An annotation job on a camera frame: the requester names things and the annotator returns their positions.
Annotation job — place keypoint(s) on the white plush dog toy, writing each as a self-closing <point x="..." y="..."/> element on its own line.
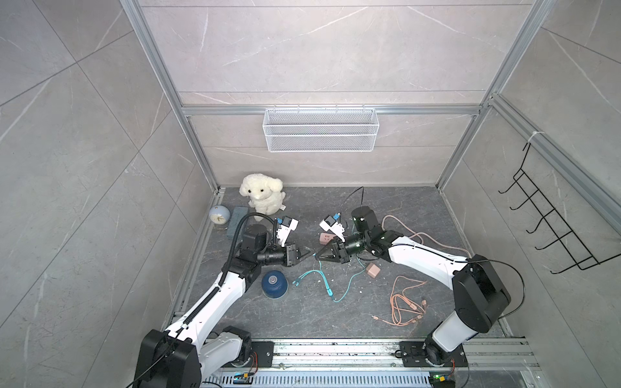
<point x="265" y="193"/>

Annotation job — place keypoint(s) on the white wire mesh basket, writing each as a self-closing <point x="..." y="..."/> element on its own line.
<point x="312" y="130"/>

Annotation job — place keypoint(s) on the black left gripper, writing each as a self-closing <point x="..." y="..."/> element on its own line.
<point x="289" y="255"/>

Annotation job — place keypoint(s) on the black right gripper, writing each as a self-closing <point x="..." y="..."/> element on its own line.
<point x="336" y="256"/>

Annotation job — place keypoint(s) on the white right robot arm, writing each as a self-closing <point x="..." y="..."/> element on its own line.
<point x="480" y="296"/>

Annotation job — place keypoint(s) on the pink power strip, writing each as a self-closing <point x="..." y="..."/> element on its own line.
<point x="326" y="238"/>

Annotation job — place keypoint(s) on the blue meat grinder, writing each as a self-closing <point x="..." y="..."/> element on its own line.
<point x="274" y="284"/>

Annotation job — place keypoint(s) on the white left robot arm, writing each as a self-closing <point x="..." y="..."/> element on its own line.
<point x="208" y="300"/>

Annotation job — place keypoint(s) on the pink charger plug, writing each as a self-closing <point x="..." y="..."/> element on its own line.
<point x="372" y="270"/>

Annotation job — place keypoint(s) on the grey blue sponge block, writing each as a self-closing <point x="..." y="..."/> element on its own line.
<point x="238" y="213"/>

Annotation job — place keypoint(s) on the small globe ball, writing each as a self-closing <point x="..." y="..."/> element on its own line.
<point x="219" y="215"/>

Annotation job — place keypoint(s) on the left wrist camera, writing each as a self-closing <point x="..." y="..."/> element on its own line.
<point x="286" y="225"/>

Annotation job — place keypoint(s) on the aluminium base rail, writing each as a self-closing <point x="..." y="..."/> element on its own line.
<point x="486" y="362"/>

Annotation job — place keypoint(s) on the black wire hook rack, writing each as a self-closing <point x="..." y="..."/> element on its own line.
<point x="563" y="234"/>

